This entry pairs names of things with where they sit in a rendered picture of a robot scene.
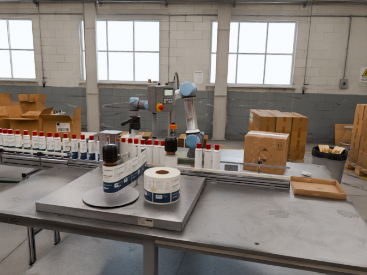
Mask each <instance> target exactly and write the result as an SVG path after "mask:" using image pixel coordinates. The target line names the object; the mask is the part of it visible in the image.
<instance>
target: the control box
mask: <svg viewBox="0 0 367 275"><path fill-rule="evenodd" d="M164 88H173V96H164ZM163 98H173V103H170V104H164V103H163ZM160 105H163V106H164V108H163V110H160V109H159V108H158V107H159V106H160ZM173 107H174V87H173V86H148V112H154V113H159V112H172V111H173Z"/></svg>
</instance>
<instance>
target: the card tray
mask: <svg viewBox="0 0 367 275"><path fill-rule="evenodd" d="M290 182H291V186H292V189H293V193H294V194H295V195H305V196H315V197H321V198H331V199H341V200H346V195H347V194H346V192H345V191H344V190H343V188H342V187H341V185H340V184H339V183H338V181H337V180H328V179H322V178H310V177H298V176H291V180H290Z"/></svg>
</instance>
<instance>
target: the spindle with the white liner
mask: <svg viewBox="0 0 367 275"><path fill-rule="evenodd" d="M164 150H165V151H166V154H164V167H169V168H175V169H177V154H176V151H177V138H176V137H175V136H167V137H166V138H165V140H164Z"/></svg>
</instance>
